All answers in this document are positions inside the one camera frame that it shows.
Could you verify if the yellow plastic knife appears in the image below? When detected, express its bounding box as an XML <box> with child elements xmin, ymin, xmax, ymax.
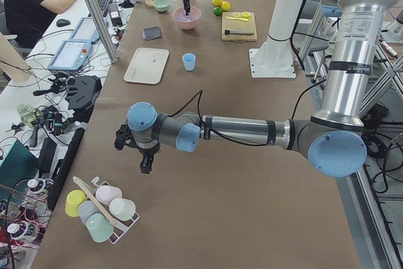
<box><xmin>225</xmin><ymin>16</ymin><xmax>249</xmax><ymax>22</ymax></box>

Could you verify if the black computer mouse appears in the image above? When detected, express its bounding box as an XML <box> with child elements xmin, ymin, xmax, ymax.
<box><xmin>56</xmin><ymin>18</ymin><xmax>71</xmax><ymax>27</ymax></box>

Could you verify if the teach pendant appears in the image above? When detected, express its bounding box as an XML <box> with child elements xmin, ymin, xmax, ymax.
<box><xmin>47</xmin><ymin>39</ymin><xmax>92</xmax><ymax>71</ymax></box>
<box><xmin>70</xmin><ymin>17</ymin><xmax>100</xmax><ymax>44</ymax></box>

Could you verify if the pink cup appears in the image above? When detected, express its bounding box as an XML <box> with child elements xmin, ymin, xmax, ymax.
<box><xmin>95</xmin><ymin>185</ymin><xmax>122</xmax><ymax>206</ymax></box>

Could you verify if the lemon slice lower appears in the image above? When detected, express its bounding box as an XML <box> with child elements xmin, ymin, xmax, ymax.
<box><xmin>241</xmin><ymin>11</ymin><xmax>251</xmax><ymax>18</ymax></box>

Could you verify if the green lime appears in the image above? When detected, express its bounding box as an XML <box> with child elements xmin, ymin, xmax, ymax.
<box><xmin>213</xmin><ymin>7</ymin><xmax>222</xmax><ymax>16</ymax></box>

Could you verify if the bamboo cutting board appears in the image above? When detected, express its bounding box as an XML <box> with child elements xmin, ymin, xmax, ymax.
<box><xmin>221</xmin><ymin>12</ymin><xmax>258</xmax><ymax>42</ymax></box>

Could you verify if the mint green bowl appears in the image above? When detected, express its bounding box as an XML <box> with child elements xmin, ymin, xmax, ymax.
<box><xmin>153</xmin><ymin>0</ymin><xmax>171</xmax><ymax>13</ymax></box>

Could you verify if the yellow cup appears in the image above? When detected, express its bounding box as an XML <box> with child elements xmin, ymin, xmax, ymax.
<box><xmin>65</xmin><ymin>190</ymin><xmax>86</xmax><ymax>217</ymax></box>

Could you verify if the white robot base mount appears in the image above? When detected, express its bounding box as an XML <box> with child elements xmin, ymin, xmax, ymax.
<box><xmin>249</xmin><ymin>0</ymin><xmax>303</xmax><ymax>78</ymax></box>

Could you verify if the yellow lemon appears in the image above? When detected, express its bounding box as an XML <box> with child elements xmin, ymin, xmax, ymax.
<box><xmin>220</xmin><ymin>1</ymin><xmax>231</xmax><ymax>12</ymax></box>
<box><xmin>212</xmin><ymin>0</ymin><xmax>224</xmax><ymax>8</ymax></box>

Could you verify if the pink bowl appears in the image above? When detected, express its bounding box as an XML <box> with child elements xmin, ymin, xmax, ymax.
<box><xmin>172</xmin><ymin>6</ymin><xmax>202</xmax><ymax>30</ymax></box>

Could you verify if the grey folded cloth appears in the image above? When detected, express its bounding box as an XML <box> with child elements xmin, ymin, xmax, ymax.
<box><xmin>142</xmin><ymin>26</ymin><xmax>162</xmax><ymax>40</ymax></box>

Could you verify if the mint green cup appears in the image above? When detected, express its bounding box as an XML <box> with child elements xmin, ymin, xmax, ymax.
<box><xmin>86</xmin><ymin>213</ymin><xmax>114</xmax><ymax>243</ymax></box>

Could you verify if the teach pendant far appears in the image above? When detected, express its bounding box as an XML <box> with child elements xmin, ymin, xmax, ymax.
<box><xmin>70</xmin><ymin>17</ymin><xmax>100</xmax><ymax>44</ymax></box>

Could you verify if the cream rabbit serving tray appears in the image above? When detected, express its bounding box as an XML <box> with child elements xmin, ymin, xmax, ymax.
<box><xmin>123</xmin><ymin>47</ymin><xmax>169</xmax><ymax>85</ymax></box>

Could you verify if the person in black shirt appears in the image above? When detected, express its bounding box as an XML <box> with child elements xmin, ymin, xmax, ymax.
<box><xmin>4</xmin><ymin>0</ymin><xmax>76</xmax><ymax>49</ymax></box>

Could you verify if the teach pendant near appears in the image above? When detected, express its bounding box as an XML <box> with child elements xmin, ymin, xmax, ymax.
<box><xmin>47</xmin><ymin>39</ymin><xmax>92</xmax><ymax>71</ymax></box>

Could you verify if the yellow lemon upper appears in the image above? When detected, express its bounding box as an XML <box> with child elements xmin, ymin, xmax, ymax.
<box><xmin>212</xmin><ymin>0</ymin><xmax>224</xmax><ymax>8</ymax></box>

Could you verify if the clear ice cubes pile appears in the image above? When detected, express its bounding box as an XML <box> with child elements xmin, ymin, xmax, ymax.
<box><xmin>174</xmin><ymin>10</ymin><xmax>198</xmax><ymax>23</ymax></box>

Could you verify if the yellow lemon lower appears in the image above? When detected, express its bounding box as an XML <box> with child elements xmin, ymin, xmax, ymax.
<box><xmin>220</xmin><ymin>1</ymin><xmax>231</xmax><ymax>12</ymax></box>

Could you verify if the white cup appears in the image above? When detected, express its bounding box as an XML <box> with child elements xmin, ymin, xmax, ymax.
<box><xmin>109</xmin><ymin>198</ymin><xmax>136</xmax><ymax>221</ymax></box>

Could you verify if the light blue plastic cup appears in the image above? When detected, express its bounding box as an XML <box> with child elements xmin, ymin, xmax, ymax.
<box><xmin>182</xmin><ymin>53</ymin><xmax>196</xmax><ymax>71</ymax></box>

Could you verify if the aluminium frame post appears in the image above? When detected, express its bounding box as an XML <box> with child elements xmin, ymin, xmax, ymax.
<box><xmin>85</xmin><ymin>0</ymin><xmax>118</xmax><ymax>64</ymax></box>

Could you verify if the grey cup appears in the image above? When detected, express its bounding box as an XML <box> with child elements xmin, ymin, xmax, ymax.
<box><xmin>78</xmin><ymin>200</ymin><xmax>99</xmax><ymax>226</ymax></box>

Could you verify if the white wire cup rack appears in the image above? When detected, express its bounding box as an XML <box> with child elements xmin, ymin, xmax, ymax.
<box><xmin>72</xmin><ymin>176</ymin><xmax>140</xmax><ymax>244</ymax></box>

